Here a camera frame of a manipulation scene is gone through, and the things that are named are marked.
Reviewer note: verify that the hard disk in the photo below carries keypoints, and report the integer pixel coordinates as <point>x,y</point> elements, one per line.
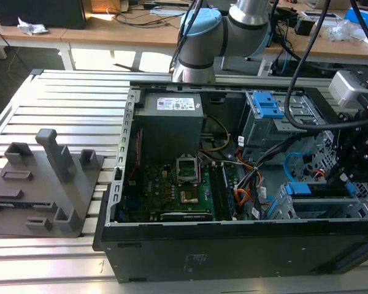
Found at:
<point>297,188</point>

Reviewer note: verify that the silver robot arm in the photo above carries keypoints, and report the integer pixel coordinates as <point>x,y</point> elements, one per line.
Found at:
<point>202,39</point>

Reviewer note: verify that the metal disk bay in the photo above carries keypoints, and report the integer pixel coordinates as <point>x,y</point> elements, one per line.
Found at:
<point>319,208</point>

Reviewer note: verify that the RAM slot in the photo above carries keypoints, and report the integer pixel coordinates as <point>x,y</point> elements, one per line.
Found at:
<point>218,193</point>
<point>229,193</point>

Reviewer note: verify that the metal drive cage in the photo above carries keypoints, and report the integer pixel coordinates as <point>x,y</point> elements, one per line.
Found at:
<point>263,134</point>

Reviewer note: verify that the blue plastic drive carrier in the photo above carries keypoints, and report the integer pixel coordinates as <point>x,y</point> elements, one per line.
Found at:
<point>268,104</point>

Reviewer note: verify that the wooden desk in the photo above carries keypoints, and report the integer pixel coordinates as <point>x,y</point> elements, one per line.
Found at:
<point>95,30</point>
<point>322,46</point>

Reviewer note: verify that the clear plastic bag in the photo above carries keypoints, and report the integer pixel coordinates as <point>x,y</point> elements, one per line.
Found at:
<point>346,30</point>

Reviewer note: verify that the blue box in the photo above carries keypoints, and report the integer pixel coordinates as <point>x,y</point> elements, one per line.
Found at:
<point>363,14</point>

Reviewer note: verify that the small black box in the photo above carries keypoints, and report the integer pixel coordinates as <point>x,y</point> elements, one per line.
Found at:
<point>304,27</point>

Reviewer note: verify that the black PC case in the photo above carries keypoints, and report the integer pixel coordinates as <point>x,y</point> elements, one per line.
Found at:
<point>233,254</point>

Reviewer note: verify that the CPU socket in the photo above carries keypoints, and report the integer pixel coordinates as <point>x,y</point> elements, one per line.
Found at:
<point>188,170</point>

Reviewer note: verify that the square chipset chip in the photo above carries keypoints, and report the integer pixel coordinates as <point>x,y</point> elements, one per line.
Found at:
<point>190,197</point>

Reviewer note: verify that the black graphics card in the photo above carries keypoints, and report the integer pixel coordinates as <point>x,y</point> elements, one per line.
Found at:
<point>187,216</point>

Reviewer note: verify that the grey power supply unit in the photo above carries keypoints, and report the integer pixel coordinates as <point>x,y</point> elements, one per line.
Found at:
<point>168,128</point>

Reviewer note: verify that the green motherboard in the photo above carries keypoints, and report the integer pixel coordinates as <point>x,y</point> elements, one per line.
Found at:
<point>159,190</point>

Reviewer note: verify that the cardboard box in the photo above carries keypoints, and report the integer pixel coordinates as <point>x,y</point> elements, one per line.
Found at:
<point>108,5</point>

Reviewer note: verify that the dark grey parts rack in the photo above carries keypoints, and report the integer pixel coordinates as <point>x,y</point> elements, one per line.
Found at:
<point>49,196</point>

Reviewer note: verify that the crumpled white paper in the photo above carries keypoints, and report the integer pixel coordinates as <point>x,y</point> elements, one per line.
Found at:
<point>32,27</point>

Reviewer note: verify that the black computer box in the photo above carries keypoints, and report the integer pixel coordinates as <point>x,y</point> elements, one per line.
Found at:
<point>36,12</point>

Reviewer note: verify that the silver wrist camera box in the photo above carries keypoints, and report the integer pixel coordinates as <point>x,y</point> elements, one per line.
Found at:
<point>346,87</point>

